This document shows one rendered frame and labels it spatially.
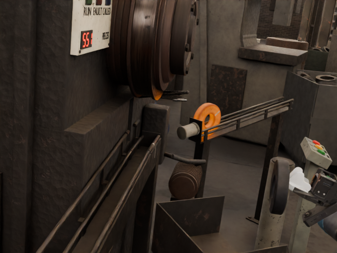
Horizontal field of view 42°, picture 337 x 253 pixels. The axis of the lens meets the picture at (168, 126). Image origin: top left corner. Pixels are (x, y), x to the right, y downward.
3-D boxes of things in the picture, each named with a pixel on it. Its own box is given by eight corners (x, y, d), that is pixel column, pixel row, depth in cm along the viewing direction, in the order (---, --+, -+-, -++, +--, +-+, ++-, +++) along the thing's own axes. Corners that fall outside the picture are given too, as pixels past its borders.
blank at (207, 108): (198, 141, 208) (203, 143, 206) (188, 116, 199) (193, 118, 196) (219, 120, 214) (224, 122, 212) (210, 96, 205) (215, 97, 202)
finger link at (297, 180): (285, 162, 125) (315, 175, 125) (275, 180, 127) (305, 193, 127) (285, 166, 123) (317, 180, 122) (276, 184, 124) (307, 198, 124)
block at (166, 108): (136, 161, 184) (141, 105, 177) (140, 155, 191) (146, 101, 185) (161, 166, 182) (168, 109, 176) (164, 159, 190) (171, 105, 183)
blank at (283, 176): (279, 174, 118) (292, 176, 117) (276, 150, 132) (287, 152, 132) (270, 224, 124) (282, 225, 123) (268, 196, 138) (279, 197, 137)
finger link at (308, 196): (294, 181, 127) (322, 194, 126) (291, 186, 127) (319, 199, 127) (295, 188, 122) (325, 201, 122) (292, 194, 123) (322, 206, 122)
